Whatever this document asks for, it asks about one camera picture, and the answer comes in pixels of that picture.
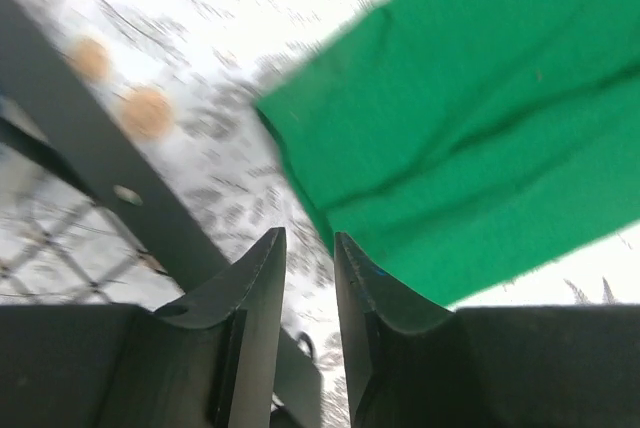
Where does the green t shirt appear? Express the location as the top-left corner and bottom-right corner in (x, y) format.
(256, 0), (639, 304)

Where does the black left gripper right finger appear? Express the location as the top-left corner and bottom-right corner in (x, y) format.
(334, 233), (451, 427)

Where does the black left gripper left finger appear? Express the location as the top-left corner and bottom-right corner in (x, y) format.
(152, 228), (286, 427)

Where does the black wire dish rack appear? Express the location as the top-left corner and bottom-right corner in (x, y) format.
(1, 0), (322, 427)

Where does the floral table mat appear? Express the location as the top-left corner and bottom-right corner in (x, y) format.
(1, 0), (639, 427)

